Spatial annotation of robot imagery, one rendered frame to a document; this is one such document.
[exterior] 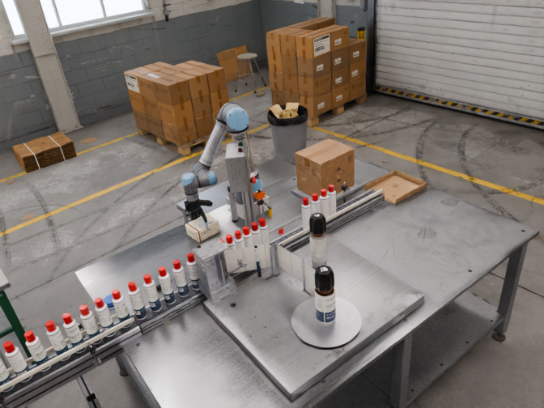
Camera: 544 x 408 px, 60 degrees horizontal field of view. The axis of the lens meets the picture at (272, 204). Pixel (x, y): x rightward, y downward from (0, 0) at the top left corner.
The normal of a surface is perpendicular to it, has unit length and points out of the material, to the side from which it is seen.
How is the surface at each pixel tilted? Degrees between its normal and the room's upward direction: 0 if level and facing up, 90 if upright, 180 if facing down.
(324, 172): 90
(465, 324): 2
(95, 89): 90
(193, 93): 91
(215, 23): 90
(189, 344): 0
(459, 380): 0
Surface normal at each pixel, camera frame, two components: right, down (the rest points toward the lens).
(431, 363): -0.09, -0.85
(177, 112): 0.64, 0.33
